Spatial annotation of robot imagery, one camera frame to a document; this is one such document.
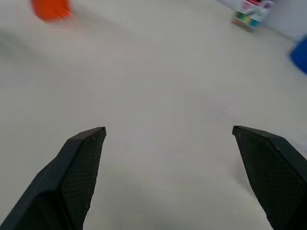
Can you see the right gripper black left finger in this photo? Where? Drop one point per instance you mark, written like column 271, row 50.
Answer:
column 60, row 182

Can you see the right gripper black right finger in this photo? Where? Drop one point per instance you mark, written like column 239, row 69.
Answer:
column 275, row 177

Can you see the clear bottle with orange liquid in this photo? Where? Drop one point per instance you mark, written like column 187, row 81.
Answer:
column 51, row 8

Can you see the blue tape roll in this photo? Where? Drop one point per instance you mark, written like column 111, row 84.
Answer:
column 301, row 57

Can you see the clear marker pen box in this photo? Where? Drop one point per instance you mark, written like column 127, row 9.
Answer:
column 251, row 14

